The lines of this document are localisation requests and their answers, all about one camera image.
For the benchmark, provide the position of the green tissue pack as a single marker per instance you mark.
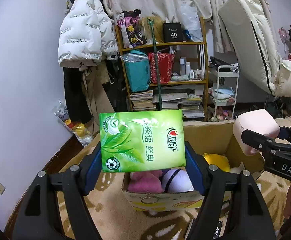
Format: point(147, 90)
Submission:
point(142, 141)

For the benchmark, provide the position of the wooden bookshelf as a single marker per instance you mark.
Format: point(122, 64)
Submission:
point(201, 60)

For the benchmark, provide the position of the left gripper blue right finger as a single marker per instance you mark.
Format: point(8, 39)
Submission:
point(196, 167)

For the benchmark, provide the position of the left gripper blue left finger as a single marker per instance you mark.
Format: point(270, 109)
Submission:
point(92, 169)

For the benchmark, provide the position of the beige patterned blanket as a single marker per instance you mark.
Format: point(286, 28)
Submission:
point(115, 218)

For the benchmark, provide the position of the pink roll cake plush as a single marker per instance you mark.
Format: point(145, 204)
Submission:
point(259, 121)

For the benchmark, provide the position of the black box labelled 40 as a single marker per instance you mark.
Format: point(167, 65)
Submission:
point(172, 32)

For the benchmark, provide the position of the white haired plush doll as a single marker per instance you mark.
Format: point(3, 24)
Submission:
point(176, 180)

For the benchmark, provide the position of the beige hanging coat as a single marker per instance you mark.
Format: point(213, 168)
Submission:
point(96, 98)

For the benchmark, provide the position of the pink purple plush toy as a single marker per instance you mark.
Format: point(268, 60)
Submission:
point(146, 182)

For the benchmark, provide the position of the teal gift bag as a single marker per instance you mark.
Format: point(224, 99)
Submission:
point(137, 70)

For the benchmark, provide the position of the white rolling cart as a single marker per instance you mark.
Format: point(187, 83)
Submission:
point(224, 97)

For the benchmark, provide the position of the open cardboard box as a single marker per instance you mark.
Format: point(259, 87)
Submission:
point(201, 138)

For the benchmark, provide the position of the yellow bear plush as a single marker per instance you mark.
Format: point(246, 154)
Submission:
point(220, 161)

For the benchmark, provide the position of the clear plastic bag on shelf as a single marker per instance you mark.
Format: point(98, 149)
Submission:
point(190, 23)

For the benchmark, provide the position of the white puffer jacket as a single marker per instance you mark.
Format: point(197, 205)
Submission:
point(86, 36)

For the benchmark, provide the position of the cream reclining chair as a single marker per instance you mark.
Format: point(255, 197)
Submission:
point(250, 33)

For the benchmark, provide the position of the black tissue pack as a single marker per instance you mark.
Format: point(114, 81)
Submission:
point(216, 233)

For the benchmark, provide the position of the stack of books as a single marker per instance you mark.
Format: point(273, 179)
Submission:
point(142, 101)

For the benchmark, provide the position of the red gift bag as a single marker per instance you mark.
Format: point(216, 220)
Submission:
point(165, 62)

